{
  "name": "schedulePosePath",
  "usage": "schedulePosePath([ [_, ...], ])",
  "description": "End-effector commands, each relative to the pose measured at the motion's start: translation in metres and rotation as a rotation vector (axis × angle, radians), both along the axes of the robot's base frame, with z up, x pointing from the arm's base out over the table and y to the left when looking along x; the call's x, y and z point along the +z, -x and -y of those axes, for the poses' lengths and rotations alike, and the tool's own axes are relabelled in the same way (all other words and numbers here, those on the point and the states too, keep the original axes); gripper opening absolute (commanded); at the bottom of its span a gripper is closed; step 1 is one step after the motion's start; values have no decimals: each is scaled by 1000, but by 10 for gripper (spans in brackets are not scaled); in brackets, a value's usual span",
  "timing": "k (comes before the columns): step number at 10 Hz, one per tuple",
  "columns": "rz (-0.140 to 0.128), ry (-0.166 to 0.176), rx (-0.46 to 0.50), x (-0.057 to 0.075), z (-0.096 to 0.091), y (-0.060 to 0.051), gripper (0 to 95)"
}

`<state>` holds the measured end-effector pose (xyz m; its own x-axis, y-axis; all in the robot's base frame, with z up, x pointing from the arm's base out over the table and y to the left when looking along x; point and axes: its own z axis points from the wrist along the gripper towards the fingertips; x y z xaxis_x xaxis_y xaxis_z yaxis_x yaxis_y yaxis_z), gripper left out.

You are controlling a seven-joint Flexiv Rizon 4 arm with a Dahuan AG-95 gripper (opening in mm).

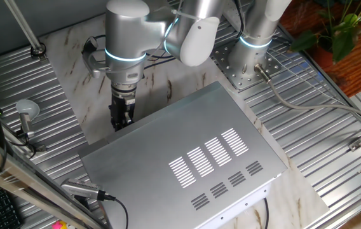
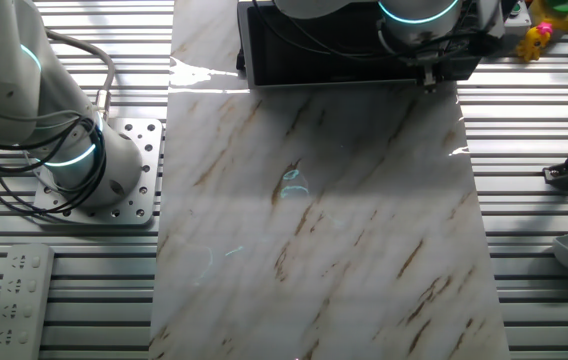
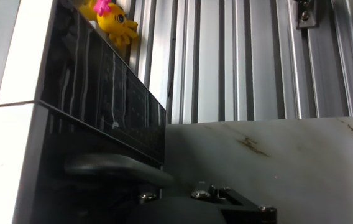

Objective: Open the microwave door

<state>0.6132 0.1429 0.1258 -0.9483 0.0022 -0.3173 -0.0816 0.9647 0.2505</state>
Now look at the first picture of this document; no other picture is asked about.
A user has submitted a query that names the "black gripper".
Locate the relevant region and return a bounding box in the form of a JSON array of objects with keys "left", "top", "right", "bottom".
[{"left": 109, "top": 94, "right": 136, "bottom": 132}]

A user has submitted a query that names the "silver microwave oven body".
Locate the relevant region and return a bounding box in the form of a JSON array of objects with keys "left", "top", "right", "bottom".
[{"left": 78, "top": 81, "right": 289, "bottom": 229}]

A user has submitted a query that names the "white marble pattern mat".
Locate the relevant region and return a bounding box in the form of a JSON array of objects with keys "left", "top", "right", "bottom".
[{"left": 39, "top": 14, "right": 330, "bottom": 229}]

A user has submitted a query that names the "colourful plastic toy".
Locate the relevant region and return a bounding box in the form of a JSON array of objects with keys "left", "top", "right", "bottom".
[{"left": 50, "top": 219, "right": 76, "bottom": 229}]

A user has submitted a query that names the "slanted aluminium pole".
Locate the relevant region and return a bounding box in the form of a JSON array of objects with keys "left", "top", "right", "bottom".
[{"left": 3, "top": 0, "right": 48, "bottom": 63}]

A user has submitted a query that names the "green potted plant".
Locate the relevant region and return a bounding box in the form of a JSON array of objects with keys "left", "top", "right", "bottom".
[{"left": 290, "top": 0, "right": 361, "bottom": 64}]

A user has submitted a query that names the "reddish brown wooden stand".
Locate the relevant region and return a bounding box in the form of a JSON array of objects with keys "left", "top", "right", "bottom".
[{"left": 278, "top": 0, "right": 361, "bottom": 98}]

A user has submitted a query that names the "wrist camera with silver bracket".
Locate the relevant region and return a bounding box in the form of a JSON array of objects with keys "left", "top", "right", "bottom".
[{"left": 81, "top": 35, "right": 109, "bottom": 79}]

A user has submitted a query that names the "thin black wrist camera cable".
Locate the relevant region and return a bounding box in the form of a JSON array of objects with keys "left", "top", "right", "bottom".
[{"left": 144, "top": 52, "right": 175, "bottom": 69}]

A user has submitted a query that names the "black depth camera cable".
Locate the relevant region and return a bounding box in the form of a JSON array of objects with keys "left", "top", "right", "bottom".
[{"left": 97, "top": 190, "right": 130, "bottom": 229}]

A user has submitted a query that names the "silver ribbed depth camera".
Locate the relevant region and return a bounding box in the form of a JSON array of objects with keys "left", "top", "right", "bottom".
[{"left": 60, "top": 177, "right": 100, "bottom": 202}]

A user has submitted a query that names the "perforated aluminium robot base plate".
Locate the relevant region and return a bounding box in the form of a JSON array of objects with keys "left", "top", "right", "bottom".
[{"left": 210, "top": 39, "right": 285, "bottom": 92}]

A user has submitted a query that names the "aluminium frame beam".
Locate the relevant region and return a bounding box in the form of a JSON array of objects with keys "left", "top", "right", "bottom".
[{"left": 0, "top": 128, "right": 111, "bottom": 229}]

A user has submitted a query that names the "grey cable with metal connector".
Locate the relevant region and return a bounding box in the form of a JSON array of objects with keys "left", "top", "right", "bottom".
[{"left": 253, "top": 62, "right": 361, "bottom": 128}]

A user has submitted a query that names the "black looped cable bundle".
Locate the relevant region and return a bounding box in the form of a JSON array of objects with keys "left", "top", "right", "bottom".
[{"left": 235, "top": 0, "right": 245, "bottom": 38}]

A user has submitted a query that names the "black microwave power cable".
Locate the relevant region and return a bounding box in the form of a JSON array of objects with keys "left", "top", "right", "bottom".
[{"left": 262, "top": 197, "right": 270, "bottom": 229}]

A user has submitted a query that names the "small steel corner bracket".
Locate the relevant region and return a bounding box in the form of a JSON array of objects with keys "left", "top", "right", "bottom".
[{"left": 348, "top": 138, "right": 361, "bottom": 152}]

